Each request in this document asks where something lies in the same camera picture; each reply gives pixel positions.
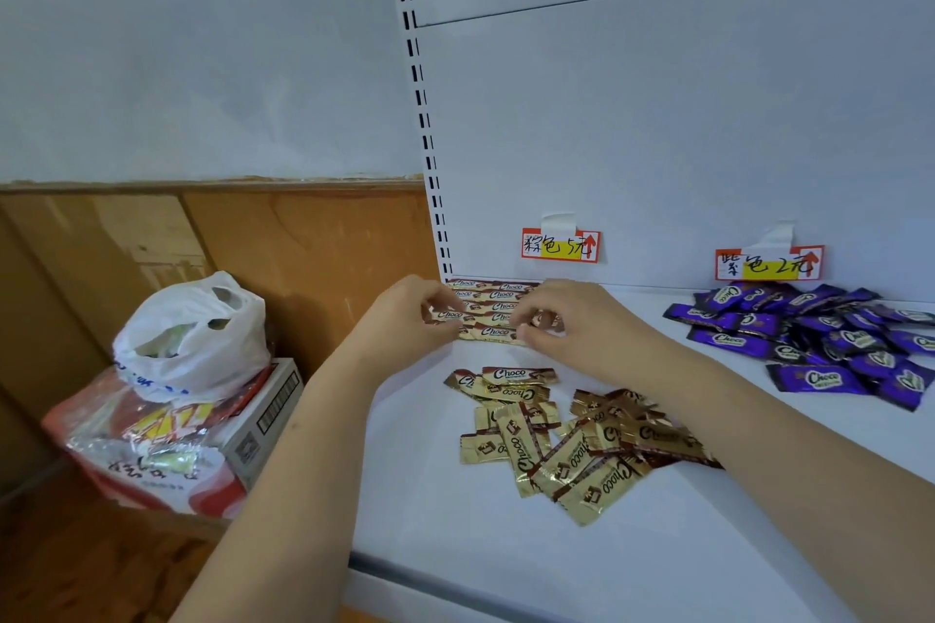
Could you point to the person's left hand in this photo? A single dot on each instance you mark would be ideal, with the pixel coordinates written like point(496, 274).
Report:
point(402, 327)

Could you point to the person's right hand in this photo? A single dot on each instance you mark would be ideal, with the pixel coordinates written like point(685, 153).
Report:
point(584, 327)

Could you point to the person's right fingers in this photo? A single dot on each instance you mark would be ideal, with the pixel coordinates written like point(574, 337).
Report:
point(537, 327)

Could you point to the person's left fingers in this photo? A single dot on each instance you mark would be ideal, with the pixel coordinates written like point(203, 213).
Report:
point(442, 308)

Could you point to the gold chocolate snack packet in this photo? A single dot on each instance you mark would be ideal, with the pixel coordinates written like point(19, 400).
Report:
point(488, 334)

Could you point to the person's left forearm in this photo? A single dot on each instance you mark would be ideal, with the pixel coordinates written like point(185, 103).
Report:
point(292, 498)

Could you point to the person's right forearm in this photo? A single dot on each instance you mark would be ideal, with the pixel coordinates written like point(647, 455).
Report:
point(789, 484)

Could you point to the neat row of gold packets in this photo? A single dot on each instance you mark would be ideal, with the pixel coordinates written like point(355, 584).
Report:
point(497, 295)

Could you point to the red label with brown writing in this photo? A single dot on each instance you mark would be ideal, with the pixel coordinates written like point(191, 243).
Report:
point(559, 246)

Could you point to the loose pile of gold packets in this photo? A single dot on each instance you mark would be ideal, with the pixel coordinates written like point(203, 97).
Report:
point(577, 447)

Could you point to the white slotted shelf upright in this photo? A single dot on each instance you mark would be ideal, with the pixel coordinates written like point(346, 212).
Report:
point(420, 97)

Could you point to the red and white cardboard box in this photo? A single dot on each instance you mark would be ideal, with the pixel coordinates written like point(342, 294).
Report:
point(248, 440)

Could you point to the white metal shelf board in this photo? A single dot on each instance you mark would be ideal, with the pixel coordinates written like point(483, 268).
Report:
point(453, 549)

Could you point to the red label with purple writing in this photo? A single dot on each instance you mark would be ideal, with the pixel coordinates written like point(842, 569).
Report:
point(771, 265)

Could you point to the white plastic bag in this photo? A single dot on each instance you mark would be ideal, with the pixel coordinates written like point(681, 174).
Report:
point(190, 345)

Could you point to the pile of purple candy packets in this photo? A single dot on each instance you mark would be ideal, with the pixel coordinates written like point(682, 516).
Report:
point(818, 341)

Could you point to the clear bag of snack packs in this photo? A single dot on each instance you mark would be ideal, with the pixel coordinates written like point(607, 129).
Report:
point(157, 436)

